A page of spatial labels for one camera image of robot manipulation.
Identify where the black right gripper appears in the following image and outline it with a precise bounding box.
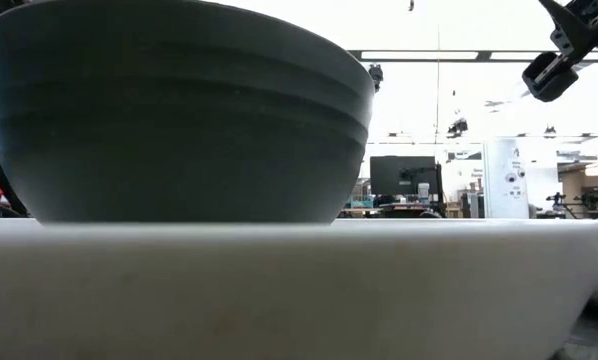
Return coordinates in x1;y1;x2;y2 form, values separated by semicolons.
521;0;598;104

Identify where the white plate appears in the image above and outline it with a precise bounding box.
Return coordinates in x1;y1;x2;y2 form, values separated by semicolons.
0;217;598;360

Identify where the black bowl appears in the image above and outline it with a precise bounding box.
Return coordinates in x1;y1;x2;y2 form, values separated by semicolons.
0;0;376;225

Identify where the black ceiling fixture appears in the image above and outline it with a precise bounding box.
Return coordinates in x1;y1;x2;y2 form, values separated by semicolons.
446;117;470;139

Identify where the white standing panel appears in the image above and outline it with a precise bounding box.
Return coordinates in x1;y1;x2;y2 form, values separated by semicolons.
482;139;531;220

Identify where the black background equipment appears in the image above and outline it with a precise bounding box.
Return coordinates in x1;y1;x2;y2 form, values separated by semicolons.
545;187;598;220

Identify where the long ceiling light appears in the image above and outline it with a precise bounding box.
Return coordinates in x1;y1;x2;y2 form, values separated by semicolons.
347;49;598;64

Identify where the small black hanging device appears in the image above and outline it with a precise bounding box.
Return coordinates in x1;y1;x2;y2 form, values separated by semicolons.
368;63;385;94

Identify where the black computer monitor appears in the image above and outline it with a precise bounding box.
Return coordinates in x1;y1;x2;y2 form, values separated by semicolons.
369;155;444;202

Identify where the thin hanging cord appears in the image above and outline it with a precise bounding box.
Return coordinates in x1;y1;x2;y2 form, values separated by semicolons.
435;24;441;146

